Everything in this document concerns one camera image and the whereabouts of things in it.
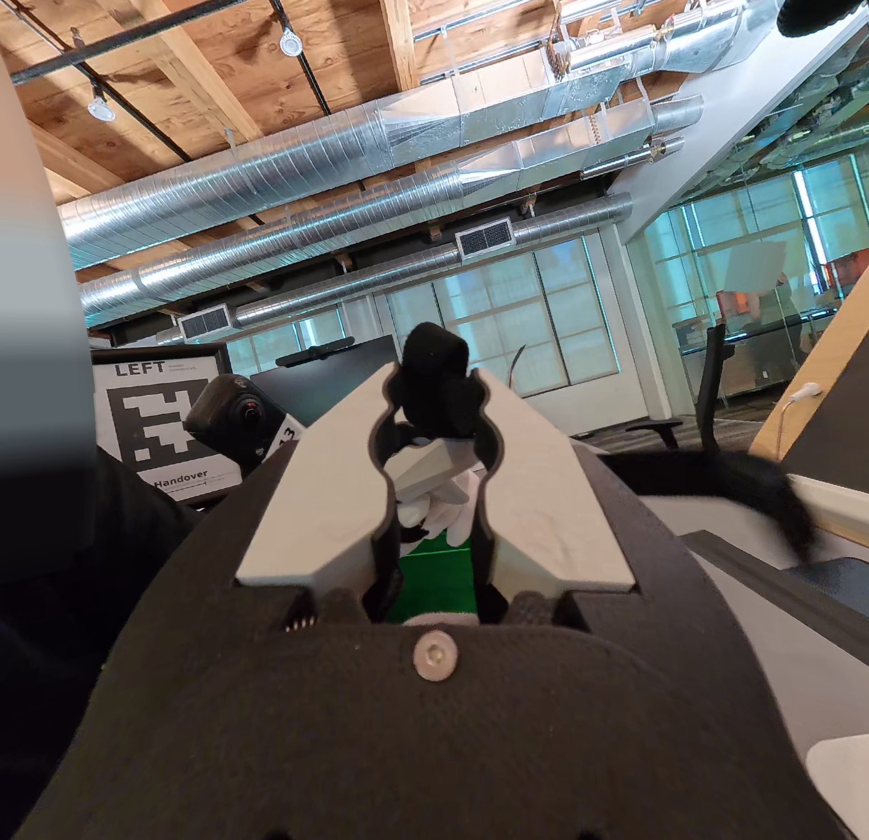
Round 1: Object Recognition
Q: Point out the black monitor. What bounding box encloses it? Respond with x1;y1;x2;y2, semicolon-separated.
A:
250;334;399;428

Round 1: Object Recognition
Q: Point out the black ceiling rail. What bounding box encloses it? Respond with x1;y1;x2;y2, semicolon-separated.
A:
8;0;328;86

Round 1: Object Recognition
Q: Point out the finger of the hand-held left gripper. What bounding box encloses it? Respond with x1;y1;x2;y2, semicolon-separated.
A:
388;438;477;508

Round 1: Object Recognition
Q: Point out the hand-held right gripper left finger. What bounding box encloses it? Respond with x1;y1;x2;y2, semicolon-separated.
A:
234;363;405;622

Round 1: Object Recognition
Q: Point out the black floor lamp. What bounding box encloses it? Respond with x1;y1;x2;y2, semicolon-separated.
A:
776;0;869;38

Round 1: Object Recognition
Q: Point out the person's left hand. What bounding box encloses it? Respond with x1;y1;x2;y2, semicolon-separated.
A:
397;470;487;549

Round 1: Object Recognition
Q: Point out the black office chair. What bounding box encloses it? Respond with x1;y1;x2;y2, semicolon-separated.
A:
623;323;733;455

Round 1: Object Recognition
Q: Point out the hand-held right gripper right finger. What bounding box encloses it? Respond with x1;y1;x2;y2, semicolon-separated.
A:
472;367;638;625

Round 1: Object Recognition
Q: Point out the green plastic bin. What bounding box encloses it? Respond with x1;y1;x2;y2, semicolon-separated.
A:
386;538;477;625

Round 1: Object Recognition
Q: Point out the black fabric strap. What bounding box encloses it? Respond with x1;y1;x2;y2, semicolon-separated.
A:
375;322;819;564

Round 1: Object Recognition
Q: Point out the white air vent grille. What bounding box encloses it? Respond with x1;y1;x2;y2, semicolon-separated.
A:
178;304;233;343
455;217;517;262

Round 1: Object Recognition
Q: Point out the black webcam bar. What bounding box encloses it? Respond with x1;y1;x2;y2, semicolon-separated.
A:
275;335;357;370

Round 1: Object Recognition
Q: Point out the black and white book stand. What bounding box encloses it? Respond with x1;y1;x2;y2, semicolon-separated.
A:
749;302;869;817

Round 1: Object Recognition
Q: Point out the long spiral silver duct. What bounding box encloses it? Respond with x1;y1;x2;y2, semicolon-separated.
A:
57;0;782;272

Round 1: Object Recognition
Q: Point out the round silver air duct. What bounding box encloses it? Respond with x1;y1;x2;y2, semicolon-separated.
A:
80;191;635;344

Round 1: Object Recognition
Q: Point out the framed black white marker sign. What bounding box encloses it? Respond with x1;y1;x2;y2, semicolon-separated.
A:
90;343;244;505

